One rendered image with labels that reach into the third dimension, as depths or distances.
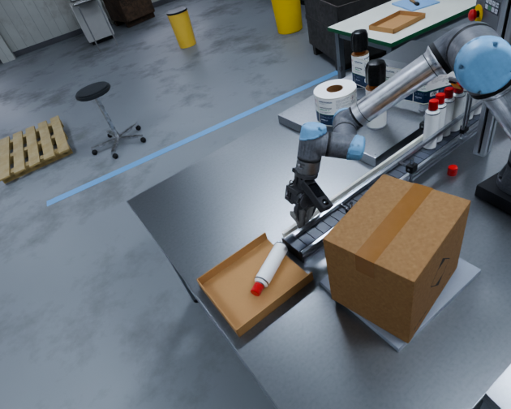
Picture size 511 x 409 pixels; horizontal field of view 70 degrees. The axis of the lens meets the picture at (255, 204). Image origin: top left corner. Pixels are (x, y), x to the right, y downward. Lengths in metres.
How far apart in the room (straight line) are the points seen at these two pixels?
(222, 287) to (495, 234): 0.90
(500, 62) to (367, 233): 0.48
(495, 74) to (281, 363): 0.89
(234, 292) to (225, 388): 0.88
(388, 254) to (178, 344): 1.59
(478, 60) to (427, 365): 0.74
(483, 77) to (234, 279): 0.91
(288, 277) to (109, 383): 1.40
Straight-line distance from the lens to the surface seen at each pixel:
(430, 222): 0.99
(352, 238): 0.94
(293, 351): 1.11
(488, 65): 1.02
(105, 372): 2.40
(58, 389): 2.52
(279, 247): 1.26
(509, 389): 1.12
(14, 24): 11.30
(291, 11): 6.22
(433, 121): 1.57
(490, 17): 1.54
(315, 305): 1.18
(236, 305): 1.23
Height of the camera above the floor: 1.82
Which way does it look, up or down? 40 degrees down
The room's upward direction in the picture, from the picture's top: 17 degrees counter-clockwise
